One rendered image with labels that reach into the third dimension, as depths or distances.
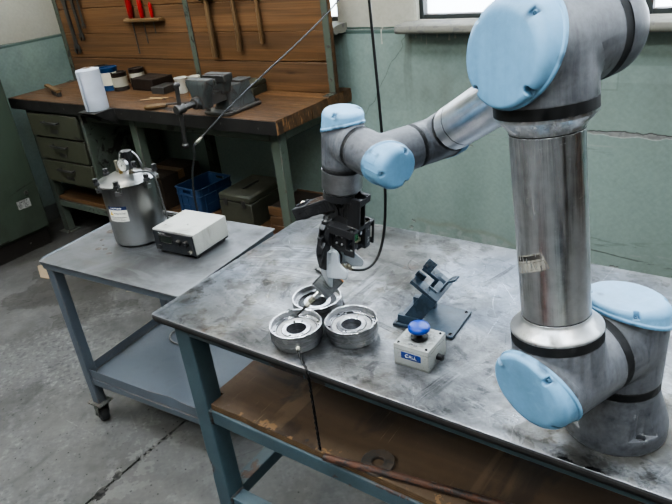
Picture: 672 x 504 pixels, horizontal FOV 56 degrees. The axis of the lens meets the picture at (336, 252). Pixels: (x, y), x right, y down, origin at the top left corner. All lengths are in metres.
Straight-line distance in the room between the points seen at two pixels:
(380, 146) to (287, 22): 2.06
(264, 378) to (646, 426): 0.91
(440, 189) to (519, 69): 2.28
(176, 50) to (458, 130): 2.70
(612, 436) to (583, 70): 0.54
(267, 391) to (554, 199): 0.99
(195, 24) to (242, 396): 2.28
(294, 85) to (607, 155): 1.42
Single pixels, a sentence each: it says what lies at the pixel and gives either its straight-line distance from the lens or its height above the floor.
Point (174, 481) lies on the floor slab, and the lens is 2.23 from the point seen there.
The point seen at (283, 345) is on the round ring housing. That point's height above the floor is 0.82.
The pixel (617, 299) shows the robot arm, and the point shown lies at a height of 1.03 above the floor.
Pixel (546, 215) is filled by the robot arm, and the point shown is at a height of 1.20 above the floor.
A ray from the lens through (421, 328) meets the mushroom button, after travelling 1.14.
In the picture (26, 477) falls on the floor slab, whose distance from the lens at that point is 2.48.
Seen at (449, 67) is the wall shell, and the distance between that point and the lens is 2.77.
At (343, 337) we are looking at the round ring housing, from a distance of 1.21.
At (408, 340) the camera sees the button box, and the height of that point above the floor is 0.85.
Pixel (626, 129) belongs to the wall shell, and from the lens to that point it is 2.60.
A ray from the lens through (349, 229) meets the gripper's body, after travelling 1.16.
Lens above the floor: 1.52
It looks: 27 degrees down
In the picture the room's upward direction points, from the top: 7 degrees counter-clockwise
